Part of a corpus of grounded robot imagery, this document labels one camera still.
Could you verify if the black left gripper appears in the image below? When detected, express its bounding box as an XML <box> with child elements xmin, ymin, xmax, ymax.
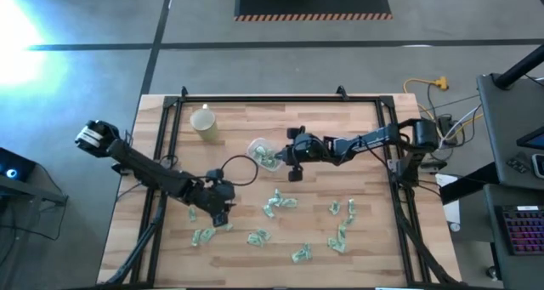
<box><xmin>193</xmin><ymin>181</ymin><xmax>238</xmax><ymax>228</ymax></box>

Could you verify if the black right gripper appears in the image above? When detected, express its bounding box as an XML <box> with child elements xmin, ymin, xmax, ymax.
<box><xmin>275</xmin><ymin>136</ymin><xmax>331</xmax><ymax>184</ymax></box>

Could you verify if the clear plastic container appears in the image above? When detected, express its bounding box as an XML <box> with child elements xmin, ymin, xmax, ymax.
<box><xmin>246</xmin><ymin>137</ymin><xmax>285</xmax><ymax>173</ymax></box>

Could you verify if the yellow-green cup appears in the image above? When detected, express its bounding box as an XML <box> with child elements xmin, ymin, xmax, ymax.
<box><xmin>189</xmin><ymin>104</ymin><xmax>221</xmax><ymax>143</ymax></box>

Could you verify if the black hazard-striped floor mat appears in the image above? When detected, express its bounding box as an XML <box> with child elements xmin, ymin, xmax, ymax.
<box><xmin>234</xmin><ymin>0</ymin><xmax>394</xmax><ymax>23</ymax></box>

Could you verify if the black power adapter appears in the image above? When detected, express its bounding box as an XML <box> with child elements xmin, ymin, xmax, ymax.
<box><xmin>437</xmin><ymin>114</ymin><xmax>454</xmax><ymax>134</ymax></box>

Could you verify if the white paper sheet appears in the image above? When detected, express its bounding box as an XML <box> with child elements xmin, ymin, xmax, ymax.
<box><xmin>435</xmin><ymin>173</ymin><xmax>462</xmax><ymax>225</ymax></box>

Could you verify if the black box with blue light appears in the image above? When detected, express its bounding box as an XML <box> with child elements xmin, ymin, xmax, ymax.
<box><xmin>0</xmin><ymin>147</ymin><xmax>37</xmax><ymax>183</ymax></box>

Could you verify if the small black controller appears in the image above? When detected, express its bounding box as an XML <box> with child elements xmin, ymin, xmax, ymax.
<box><xmin>505</xmin><ymin>156</ymin><xmax>531</xmax><ymax>175</ymax></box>

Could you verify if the black pole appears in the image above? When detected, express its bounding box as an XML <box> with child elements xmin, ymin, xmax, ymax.
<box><xmin>492</xmin><ymin>42</ymin><xmax>544</xmax><ymax>91</ymax></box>

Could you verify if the tablet screen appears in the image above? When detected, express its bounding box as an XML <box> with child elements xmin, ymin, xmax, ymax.
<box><xmin>516</xmin><ymin>126</ymin><xmax>544</xmax><ymax>151</ymax></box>

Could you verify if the backlit keyboard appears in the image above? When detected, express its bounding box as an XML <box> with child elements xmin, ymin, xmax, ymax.
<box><xmin>494</xmin><ymin>203</ymin><xmax>544</xmax><ymax>257</ymax></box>

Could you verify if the dark grey desk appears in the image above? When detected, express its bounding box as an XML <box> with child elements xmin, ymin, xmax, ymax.
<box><xmin>483</xmin><ymin>183</ymin><xmax>544</xmax><ymax>290</ymax></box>

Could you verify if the smartphone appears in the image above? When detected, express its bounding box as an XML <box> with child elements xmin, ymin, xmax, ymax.
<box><xmin>530</xmin><ymin>152</ymin><xmax>544</xmax><ymax>179</ymax></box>

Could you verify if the black left camera cable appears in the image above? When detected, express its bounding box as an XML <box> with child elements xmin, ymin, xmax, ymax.
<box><xmin>220</xmin><ymin>154</ymin><xmax>259</xmax><ymax>187</ymax></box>

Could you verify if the yellow extension cord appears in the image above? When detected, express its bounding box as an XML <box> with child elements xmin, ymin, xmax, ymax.
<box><xmin>402</xmin><ymin>76</ymin><xmax>485</xmax><ymax>140</ymax></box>

